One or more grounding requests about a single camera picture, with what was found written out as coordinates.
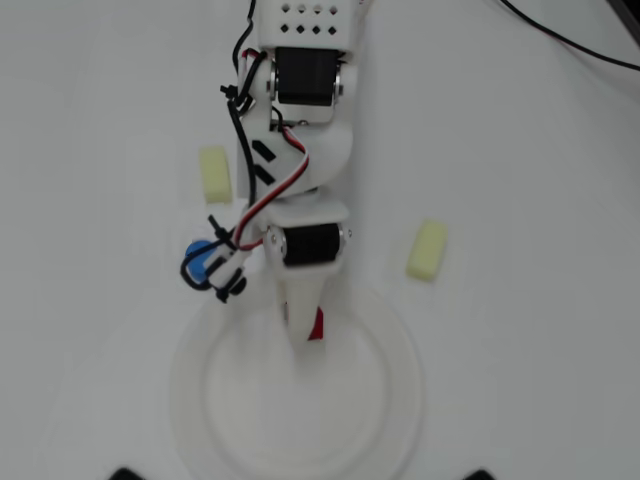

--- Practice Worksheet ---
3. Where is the blue and white wrist camera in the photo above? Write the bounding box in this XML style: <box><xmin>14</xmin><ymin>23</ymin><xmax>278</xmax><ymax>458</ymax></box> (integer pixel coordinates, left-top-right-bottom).
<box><xmin>179</xmin><ymin>225</ymin><xmax>250</xmax><ymax>304</ymax></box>

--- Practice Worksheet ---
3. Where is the red white black servo wire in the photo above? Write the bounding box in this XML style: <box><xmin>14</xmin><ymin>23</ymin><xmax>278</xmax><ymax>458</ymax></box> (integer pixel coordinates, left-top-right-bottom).
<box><xmin>232</xmin><ymin>124</ymin><xmax>312</xmax><ymax>251</ymax></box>

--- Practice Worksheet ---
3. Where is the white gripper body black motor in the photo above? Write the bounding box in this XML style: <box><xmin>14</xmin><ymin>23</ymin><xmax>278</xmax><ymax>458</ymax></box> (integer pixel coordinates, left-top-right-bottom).
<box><xmin>261</xmin><ymin>198</ymin><xmax>352</xmax><ymax>271</ymax></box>

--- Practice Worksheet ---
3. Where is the pale yellow foam block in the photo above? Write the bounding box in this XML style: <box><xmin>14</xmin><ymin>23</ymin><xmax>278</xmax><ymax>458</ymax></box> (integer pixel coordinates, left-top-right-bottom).
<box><xmin>404</xmin><ymin>218</ymin><xmax>449</xmax><ymax>285</ymax></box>
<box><xmin>197</xmin><ymin>144</ymin><xmax>234</xmax><ymax>205</ymax></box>

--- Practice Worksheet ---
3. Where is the white round dish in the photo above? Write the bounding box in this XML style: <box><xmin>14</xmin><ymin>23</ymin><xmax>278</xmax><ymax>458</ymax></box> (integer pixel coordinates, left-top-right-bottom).
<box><xmin>168</xmin><ymin>287</ymin><xmax>430</xmax><ymax>480</ymax></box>

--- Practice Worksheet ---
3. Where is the red block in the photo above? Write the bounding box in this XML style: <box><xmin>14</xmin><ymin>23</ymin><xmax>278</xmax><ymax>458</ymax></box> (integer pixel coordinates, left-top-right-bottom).
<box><xmin>307</xmin><ymin>306</ymin><xmax>327</xmax><ymax>343</ymax></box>

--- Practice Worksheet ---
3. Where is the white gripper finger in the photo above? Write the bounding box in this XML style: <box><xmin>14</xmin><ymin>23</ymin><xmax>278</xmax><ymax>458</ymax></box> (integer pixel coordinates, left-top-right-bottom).
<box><xmin>276</xmin><ymin>263</ymin><xmax>342</xmax><ymax>359</ymax></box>

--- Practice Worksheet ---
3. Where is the black camera cable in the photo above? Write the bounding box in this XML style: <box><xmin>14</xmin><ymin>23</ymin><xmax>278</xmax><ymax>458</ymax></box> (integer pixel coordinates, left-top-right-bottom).
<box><xmin>218</xmin><ymin>0</ymin><xmax>262</xmax><ymax>204</ymax></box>

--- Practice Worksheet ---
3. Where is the long black table cable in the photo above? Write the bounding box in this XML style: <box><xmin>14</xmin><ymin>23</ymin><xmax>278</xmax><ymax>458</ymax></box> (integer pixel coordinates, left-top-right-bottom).
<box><xmin>499</xmin><ymin>0</ymin><xmax>640</xmax><ymax>72</ymax></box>

